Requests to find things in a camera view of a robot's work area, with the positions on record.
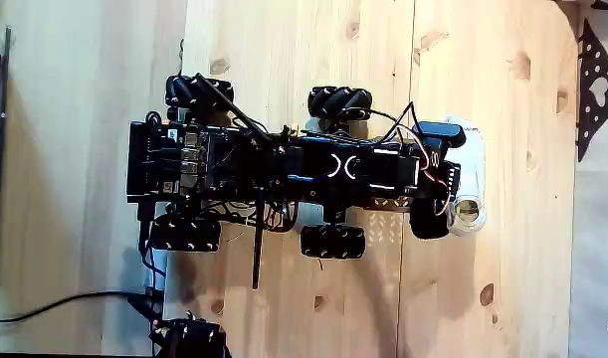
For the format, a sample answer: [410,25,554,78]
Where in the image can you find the black rounded block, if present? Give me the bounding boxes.
[409,197,453,241]

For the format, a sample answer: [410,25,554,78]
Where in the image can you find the white sock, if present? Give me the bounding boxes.
[440,115,489,238]

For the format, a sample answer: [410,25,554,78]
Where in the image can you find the black oval wrist camera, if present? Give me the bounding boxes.
[411,120,468,149]

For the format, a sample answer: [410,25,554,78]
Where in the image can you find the black perforated heart plate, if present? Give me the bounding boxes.
[575,18,608,163]

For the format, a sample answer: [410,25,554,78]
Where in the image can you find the black camera cable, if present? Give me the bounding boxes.
[367,101,424,144]

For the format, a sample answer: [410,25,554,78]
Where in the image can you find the red white servo cable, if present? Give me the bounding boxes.
[396,123,455,218]

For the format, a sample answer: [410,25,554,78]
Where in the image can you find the black mecanum wheel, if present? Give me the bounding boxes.
[300,223,367,261]
[164,74,235,109]
[148,217,223,254]
[306,86,374,122]

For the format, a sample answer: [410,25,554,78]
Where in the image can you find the black antenna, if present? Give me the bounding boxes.
[194,72,274,146]
[251,188,266,290]

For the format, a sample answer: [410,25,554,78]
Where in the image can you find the black power cable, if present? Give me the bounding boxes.
[0,198,168,325]

